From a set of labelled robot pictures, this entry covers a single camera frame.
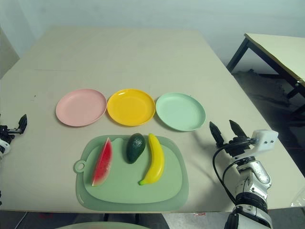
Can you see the mint green round plate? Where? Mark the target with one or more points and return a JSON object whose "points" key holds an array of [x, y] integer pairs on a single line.
{"points": [[178, 112]]}

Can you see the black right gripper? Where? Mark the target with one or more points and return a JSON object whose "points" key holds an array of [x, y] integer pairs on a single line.
{"points": [[238, 148]]}

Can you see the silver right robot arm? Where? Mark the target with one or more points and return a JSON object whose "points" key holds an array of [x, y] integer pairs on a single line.
{"points": [[259, 176]]}

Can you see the toy yellow banana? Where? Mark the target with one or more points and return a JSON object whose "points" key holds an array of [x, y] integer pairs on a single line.
{"points": [[156, 162]]}

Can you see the black metal table leg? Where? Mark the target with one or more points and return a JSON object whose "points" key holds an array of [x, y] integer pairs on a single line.
{"points": [[106, 217], [137, 217]]}

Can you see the beige side table black legs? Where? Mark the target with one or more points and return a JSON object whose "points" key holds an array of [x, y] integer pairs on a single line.
{"points": [[274, 45]]}

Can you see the yellow round plate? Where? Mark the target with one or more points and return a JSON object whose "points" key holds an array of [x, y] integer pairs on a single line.
{"points": [[129, 107]]}

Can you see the pink round plate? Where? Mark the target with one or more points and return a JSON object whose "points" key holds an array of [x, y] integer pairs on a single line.
{"points": [[81, 107]]}

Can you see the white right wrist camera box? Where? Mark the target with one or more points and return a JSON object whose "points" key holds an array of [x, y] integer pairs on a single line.
{"points": [[264, 140]]}

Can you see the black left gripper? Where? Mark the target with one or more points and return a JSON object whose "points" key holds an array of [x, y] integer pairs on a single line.
{"points": [[4, 132]]}

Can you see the toy dark green avocado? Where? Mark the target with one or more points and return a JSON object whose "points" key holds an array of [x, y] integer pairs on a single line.
{"points": [[134, 148]]}

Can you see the clear plastic bag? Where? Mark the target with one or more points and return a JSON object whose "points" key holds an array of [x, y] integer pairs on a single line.
{"points": [[299, 198]]}

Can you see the green cutting board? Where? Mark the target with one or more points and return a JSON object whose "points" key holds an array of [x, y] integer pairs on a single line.
{"points": [[133, 183]]}

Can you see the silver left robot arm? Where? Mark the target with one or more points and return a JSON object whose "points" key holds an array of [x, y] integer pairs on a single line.
{"points": [[4, 146]]}

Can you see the toy watermelon slice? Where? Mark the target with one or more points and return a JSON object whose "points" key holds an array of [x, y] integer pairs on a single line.
{"points": [[103, 162]]}

